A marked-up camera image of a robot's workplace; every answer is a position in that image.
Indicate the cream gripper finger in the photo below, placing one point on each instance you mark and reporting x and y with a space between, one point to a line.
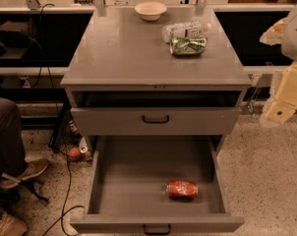
274 34
282 103

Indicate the red coke can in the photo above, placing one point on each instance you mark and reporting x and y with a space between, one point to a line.
182 189

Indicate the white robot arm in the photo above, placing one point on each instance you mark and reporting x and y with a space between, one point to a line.
289 37

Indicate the green crushed soda can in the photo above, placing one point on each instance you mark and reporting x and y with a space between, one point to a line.
185 46

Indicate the grey metal drawer cabinet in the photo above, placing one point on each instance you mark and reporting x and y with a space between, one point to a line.
123 62

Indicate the open grey middle drawer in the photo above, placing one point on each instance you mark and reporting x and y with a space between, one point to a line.
128 186

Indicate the closed grey top drawer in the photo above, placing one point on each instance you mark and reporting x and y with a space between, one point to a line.
128 121

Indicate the red can on floor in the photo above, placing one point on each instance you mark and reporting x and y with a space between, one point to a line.
75 154

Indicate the clear plastic water bottle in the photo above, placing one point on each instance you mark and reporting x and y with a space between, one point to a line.
187 29

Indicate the white paper bowl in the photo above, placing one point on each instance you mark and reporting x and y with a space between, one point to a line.
150 11

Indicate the tan shoe upper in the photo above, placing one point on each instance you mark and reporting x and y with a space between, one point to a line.
34 169

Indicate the tan shoe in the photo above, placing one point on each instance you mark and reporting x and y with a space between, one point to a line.
12 226
34 169

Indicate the person leg brown trousers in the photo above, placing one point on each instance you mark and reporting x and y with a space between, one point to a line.
12 151

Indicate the tan shoe lower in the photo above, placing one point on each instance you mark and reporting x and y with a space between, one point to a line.
12 226

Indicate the black drawer handle upper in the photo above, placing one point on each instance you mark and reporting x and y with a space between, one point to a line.
161 120

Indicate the black drawer handle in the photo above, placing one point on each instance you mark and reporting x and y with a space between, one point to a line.
161 120
156 230

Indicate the black drawer handle lower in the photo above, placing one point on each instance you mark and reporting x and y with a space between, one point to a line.
156 230

